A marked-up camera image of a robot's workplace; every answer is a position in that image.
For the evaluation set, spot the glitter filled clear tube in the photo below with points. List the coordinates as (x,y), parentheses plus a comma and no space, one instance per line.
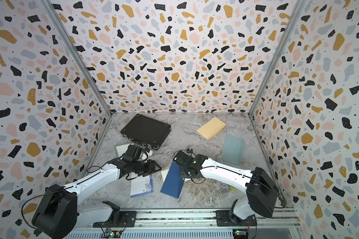
(224,188)

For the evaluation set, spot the yellow kraft envelope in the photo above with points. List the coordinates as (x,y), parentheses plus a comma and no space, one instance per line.
(211,128)

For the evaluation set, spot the cream envelope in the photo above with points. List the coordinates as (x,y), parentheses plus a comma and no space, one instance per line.
(164,174)

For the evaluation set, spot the white letter paper green border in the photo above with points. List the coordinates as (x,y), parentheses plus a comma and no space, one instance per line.
(121,149)

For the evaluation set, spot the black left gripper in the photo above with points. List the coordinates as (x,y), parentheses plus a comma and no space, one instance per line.
(150,167)

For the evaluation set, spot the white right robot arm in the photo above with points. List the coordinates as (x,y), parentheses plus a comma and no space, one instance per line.
(260,190)

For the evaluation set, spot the aluminium corner post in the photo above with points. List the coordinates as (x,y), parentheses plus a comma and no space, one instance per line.
(51,13)
(281,46)

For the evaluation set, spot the aluminium left corner post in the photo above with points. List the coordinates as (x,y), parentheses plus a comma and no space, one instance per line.
(51,13)

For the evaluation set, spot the white letter paper blue border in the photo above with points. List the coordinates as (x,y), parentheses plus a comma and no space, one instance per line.
(141,186)

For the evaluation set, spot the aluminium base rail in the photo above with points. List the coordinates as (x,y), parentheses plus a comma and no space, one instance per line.
(195,224)

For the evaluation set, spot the black hard case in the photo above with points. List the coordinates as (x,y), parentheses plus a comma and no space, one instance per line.
(147,131)

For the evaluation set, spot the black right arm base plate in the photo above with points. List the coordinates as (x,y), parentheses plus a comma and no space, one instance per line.
(225,218)

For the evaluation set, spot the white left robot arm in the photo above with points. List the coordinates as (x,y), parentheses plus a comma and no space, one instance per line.
(59,211)

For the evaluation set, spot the yellow round tape measure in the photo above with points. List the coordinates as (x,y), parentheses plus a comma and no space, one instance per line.
(232,187)

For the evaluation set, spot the aluminium right corner post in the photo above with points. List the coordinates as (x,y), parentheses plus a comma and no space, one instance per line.
(281,46)

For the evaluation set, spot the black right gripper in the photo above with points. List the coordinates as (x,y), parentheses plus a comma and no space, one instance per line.
(182,175)

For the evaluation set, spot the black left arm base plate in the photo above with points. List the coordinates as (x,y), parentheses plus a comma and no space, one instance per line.
(122,218)

